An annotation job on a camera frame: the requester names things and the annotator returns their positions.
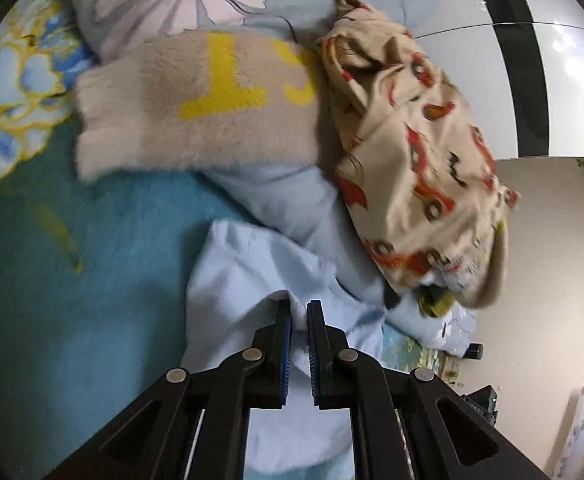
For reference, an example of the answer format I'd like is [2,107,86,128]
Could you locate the olive green towel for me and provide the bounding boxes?
[415,285,456,318]

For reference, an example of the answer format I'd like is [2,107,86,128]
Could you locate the black bed post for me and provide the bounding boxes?
[462,344,484,361]

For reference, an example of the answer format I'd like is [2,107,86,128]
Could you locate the beige fuzzy sweater yellow letters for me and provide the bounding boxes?
[74,29,511,310]

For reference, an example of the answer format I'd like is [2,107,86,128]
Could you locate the white black wardrobe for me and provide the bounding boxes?
[413,0,584,160]

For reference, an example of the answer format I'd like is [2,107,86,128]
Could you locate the teal floral bed blanket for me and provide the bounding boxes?
[0,0,448,480]

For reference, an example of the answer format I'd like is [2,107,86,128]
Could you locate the light blue shirt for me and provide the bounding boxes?
[182,220,385,479]

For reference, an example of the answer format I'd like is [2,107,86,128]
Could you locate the wooden bed frame rail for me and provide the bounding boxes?
[441,356,463,387]

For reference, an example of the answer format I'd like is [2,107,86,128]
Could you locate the blue floral duvet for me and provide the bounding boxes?
[71,0,476,356]

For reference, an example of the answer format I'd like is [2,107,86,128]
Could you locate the car print beige garment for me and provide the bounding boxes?
[321,0,519,309]

